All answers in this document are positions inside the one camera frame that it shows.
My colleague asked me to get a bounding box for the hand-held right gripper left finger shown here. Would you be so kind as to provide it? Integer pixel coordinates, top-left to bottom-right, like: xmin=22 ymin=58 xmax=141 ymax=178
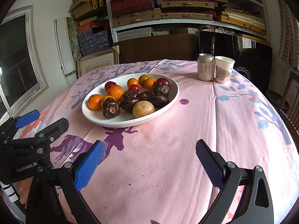
xmin=26 ymin=140 xmax=106 ymax=224

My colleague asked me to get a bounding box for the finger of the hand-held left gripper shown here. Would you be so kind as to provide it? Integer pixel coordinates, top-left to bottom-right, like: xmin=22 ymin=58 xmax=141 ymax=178
xmin=7 ymin=118 xmax=70 ymax=146
xmin=0 ymin=109 xmax=41 ymax=143

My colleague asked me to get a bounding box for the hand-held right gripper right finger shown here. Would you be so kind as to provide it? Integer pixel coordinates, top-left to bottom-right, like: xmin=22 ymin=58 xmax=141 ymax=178
xmin=195 ymin=139 xmax=274 ymax=224

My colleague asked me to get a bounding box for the orange mandarin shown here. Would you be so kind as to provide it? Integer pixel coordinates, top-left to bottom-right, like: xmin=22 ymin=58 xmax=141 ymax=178
xmin=88 ymin=94 xmax=104 ymax=111

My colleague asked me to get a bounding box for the white oval plate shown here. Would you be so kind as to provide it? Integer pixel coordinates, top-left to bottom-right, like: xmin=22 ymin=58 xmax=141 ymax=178
xmin=81 ymin=73 xmax=180 ymax=128

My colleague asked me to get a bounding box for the small yellow-orange fruit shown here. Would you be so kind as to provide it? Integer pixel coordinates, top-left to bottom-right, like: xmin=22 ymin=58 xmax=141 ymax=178
xmin=101 ymin=95 xmax=116 ymax=105

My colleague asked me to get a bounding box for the large orange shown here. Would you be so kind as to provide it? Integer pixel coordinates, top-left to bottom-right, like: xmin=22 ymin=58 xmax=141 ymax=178
xmin=107 ymin=85 xmax=124 ymax=101

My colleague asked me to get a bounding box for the round yellow fruit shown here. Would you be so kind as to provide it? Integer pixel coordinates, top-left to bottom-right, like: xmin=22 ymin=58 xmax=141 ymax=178
xmin=132 ymin=100 xmax=155 ymax=119

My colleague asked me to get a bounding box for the person's left hand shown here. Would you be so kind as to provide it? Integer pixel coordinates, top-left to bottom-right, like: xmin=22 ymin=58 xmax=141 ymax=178
xmin=18 ymin=180 xmax=32 ymax=210

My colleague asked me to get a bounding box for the pink printed tablecloth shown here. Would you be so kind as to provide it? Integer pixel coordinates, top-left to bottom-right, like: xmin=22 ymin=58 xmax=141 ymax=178
xmin=0 ymin=59 xmax=299 ymax=224

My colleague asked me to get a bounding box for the white framed window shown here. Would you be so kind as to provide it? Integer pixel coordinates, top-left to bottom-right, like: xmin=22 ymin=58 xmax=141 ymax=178
xmin=0 ymin=6 xmax=49 ymax=122

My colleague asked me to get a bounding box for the white plank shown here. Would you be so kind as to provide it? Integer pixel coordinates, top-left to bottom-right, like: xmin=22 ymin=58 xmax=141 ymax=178
xmin=54 ymin=19 xmax=72 ymax=85

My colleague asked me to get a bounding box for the grey marble slab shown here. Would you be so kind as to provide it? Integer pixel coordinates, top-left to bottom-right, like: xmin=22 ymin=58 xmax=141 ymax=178
xmin=66 ymin=17 xmax=82 ymax=60

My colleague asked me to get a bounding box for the stack of blue patterned boxes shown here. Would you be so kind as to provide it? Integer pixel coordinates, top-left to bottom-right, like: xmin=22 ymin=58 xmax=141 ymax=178
xmin=77 ymin=29 xmax=112 ymax=55

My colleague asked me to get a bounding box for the white paper cup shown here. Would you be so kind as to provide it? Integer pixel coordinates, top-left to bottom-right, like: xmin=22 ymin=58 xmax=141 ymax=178
xmin=214 ymin=56 xmax=235 ymax=84

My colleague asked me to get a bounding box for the white drink can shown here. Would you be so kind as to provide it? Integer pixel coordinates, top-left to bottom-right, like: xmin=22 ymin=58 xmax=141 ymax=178
xmin=197 ymin=53 xmax=215 ymax=81

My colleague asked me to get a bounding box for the orange patterned box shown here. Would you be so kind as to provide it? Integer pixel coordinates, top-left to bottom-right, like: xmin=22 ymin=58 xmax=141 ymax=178
xmin=76 ymin=21 xmax=110 ymax=34

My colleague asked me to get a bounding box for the black screen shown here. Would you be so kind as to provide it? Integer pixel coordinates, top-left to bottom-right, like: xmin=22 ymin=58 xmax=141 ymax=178
xmin=198 ymin=30 xmax=273 ymax=91

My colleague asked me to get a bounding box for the dark wooden cabinet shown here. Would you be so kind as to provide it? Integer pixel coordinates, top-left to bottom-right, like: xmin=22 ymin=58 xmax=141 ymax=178
xmin=113 ymin=35 xmax=199 ymax=64

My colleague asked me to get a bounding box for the stack of woven flat boxes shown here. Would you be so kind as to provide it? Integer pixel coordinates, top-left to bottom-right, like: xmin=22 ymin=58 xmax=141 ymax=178
xmin=70 ymin=0 xmax=228 ymax=28

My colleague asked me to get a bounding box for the white metal shelf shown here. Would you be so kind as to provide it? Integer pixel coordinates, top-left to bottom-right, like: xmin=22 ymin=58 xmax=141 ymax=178
xmin=104 ymin=0 xmax=271 ymax=47

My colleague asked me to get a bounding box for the red patterned box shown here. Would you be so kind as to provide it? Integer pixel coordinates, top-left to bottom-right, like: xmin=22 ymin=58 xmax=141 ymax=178
xmin=110 ymin=0 xmax=163 ymax=17

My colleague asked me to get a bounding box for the stack of yellow flat boxes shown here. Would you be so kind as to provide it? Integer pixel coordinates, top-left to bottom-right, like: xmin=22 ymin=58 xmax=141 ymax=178
xmin=215 ymin=0 xmax=267 ymax=35

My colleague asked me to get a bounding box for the checked curtain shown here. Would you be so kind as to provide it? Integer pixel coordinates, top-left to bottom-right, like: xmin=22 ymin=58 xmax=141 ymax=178
xmin=277 ymin=0 xmax=299 ymax=66

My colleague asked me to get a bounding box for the white picture frame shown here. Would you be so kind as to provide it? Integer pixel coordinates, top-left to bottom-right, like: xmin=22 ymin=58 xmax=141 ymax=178
xmin=77 ymin=45 xmax=119 ymax=78

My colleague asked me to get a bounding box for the wire mesh object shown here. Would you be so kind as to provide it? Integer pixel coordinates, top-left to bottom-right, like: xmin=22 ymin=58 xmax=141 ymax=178
xmin=234 ymin=66 xmax=251 ymax=80

